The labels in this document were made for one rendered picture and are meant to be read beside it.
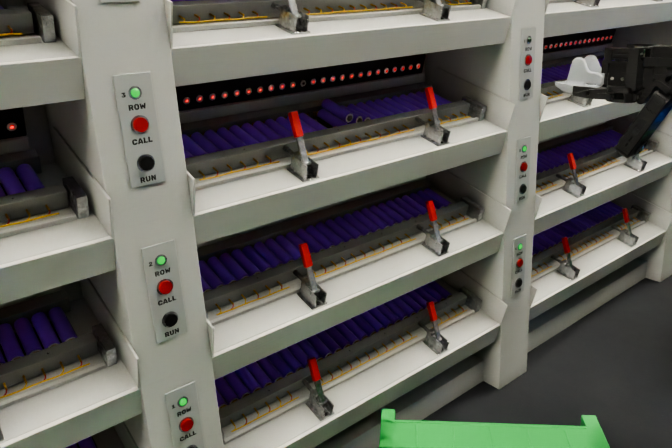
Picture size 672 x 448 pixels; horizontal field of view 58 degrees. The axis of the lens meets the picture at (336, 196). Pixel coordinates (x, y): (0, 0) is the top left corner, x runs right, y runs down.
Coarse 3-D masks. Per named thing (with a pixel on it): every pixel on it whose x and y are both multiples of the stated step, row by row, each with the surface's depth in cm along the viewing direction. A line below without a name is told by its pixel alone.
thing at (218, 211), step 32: (288, 96) 97; (320, 96) 101; (448, 96) 115; (480, 96) 109; (416, 128) 102; (480, 128) 106; (288, 160) 86; (320, 160) 88; (352, 160) 89; (384, 160) 90; (416, 160) 94; (448, 160) 99; (192, 192) 70; (224, 192) 77; (256, 192) 78; (288, 192) 80; (320, 192) 83; (352, 192) 88; (224, 224) 75; (256, 224) 79
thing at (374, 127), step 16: (416, 112) 102; (448, 112) 106; (464, 112) 109; (336, 128) 92; (352, 128) 93; (368, 128) 95; (384, 128) 97; (400, 128) 100; (256, 144) 84; (272, 144) 85; (288, 144) 86; (320, 144) 90; (336, 144) 92; (352, 144) 92; (192, 160) 78; (208, 160) 78; (224, 160) 80; (240, 160) 82; (256, 160) 83
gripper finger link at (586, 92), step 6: (576, 90) 96; (582, 90) 95; (588, 90) 93; (594, 90) 92; (600, 90) 92; (606, 90) 92; (582, 96) 95; (588, 96) 94; (594, 96) 93; (600, 96) 92; (606, 96) 91; (612, 96) 92; (618, 96) 92
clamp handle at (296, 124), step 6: (288, 114) 82; (294, 114) 82; (294, 120) 82; (294, 126) 82; (300, 126) 82; (294, 132) 82; (300, 132) 82; (300, 138) 82; (300, 144) 82; (300, 150) 82; (300, 156) 82; (306, 156) 82
